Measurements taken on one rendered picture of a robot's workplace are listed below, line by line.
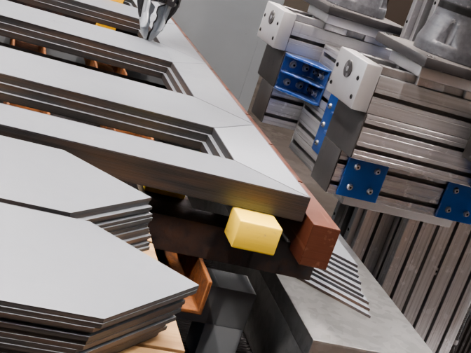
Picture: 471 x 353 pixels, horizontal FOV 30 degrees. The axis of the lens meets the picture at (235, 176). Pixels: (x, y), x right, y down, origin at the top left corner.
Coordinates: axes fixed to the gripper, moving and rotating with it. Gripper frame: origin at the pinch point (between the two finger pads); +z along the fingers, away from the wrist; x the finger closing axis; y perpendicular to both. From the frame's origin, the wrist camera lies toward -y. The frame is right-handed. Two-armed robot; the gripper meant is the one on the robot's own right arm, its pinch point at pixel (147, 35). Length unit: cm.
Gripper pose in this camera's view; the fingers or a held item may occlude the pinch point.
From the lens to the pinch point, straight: 197.8
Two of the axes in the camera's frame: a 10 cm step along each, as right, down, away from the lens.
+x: 9.3, 2.2, 3.0
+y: 2.1, 3.5, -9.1
